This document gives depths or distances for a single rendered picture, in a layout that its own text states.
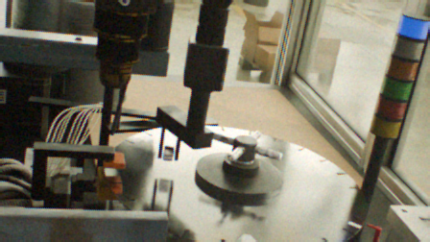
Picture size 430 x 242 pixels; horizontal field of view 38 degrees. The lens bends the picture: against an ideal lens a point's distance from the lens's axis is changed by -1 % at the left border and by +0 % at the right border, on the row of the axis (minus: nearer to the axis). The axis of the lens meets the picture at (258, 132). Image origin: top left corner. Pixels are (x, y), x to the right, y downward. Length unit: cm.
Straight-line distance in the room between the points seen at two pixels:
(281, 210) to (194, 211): 11
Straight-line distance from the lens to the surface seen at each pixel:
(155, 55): 92
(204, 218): 69
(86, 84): 141
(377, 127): 99
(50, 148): 74
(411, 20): 94
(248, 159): 76
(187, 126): 71
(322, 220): 74
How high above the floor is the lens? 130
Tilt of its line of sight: 21 degrees down
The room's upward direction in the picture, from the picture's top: 12 degrees clockwise
